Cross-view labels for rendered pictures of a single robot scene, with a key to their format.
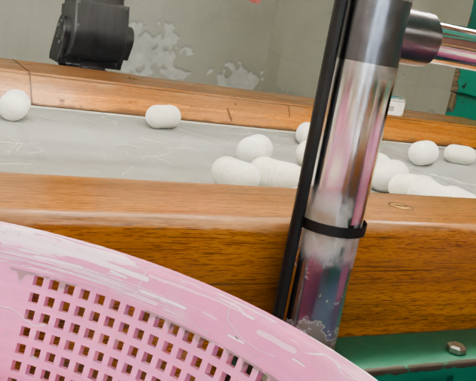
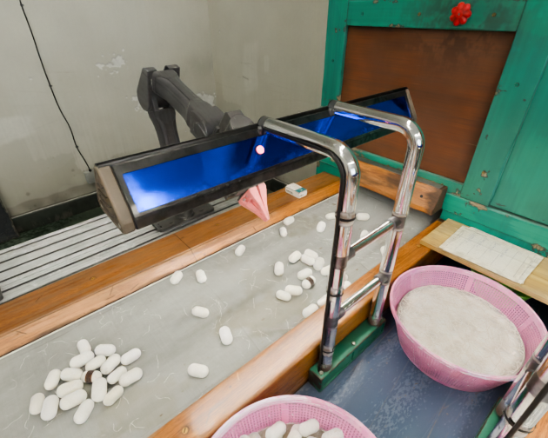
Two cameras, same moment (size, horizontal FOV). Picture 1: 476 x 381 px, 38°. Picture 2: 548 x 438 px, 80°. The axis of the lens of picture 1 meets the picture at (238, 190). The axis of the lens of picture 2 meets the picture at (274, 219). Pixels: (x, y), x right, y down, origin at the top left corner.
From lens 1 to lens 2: 0.44 m
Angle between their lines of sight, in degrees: 22
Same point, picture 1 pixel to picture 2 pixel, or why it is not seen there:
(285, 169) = (297, 290)
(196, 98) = (243, 228)
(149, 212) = (291, 361)
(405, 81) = (284, 97)
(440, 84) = (300, 99)
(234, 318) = (330, 407)
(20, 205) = (270, 378)
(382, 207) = not seen: hidden behind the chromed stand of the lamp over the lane
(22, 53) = (99, 121)
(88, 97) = (211, 248)
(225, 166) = (281, 295)
